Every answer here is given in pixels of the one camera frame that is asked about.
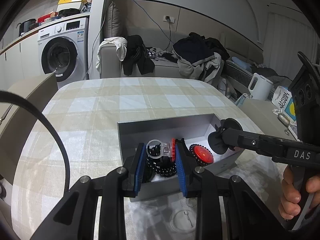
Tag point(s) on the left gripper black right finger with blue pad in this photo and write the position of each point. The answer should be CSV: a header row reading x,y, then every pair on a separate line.
x,y
247,217

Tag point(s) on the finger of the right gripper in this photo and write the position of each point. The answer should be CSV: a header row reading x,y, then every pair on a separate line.
x,y
261,144

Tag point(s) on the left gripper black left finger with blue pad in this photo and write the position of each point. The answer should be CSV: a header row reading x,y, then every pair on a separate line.
x,y
74,215

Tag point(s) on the black plastic hair claw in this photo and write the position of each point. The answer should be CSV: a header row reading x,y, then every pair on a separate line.
x,y
215,139

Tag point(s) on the red round hair clip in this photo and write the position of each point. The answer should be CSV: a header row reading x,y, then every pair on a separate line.
x,y
201,154

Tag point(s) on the clear ring red gem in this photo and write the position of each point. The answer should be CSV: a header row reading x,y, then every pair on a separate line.
x,y
156,149

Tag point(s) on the person's right hand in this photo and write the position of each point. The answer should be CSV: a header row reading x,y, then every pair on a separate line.
x,y
288,207

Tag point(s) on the beige chair back right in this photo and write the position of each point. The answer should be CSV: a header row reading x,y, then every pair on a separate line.
x,y
261,113

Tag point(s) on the beige chair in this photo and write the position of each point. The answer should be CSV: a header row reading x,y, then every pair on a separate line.
x,y
261,113
18,123

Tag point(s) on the white electric kettle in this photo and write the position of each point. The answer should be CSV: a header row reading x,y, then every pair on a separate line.
x,y
259,87

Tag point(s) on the lemon right paper box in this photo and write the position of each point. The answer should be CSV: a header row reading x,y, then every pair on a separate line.
x,y
283,100

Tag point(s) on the clear round plastic lid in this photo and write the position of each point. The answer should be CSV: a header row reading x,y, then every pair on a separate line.
x,y
183,221

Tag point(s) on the grey open cardboard box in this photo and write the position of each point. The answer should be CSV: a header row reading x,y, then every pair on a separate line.
x,y
157,137

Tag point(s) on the pile of dark clothes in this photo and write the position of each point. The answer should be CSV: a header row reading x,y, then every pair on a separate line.
x,y
200,58

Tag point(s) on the grey sofa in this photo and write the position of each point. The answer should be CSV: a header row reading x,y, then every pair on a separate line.
x,y
160,70

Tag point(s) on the plaid beige tablecloth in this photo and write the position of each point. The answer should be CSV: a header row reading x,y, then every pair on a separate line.
x,y
86,113

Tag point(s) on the beige chair back left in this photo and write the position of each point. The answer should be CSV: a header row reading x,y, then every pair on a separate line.
x,y
18,123

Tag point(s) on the black garment on sofa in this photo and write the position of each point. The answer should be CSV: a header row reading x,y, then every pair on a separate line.
x,y
136,53

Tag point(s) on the white cloth on sofa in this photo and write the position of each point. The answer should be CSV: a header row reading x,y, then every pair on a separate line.
x,y
110,55

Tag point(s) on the grey upright cushion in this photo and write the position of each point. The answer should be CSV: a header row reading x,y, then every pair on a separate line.
x,y
113,25

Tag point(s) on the white cabinet counter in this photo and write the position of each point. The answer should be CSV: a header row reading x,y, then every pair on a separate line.
x,y
20,59

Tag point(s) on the white washing machine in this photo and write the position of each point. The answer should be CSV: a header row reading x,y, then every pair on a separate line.
x,y
63,49

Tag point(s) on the yellow cardboard box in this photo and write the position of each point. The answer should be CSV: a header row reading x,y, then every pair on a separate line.
x,y
70,4

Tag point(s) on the wall power socket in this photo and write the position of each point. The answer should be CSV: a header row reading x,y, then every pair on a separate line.
x,y
169,19

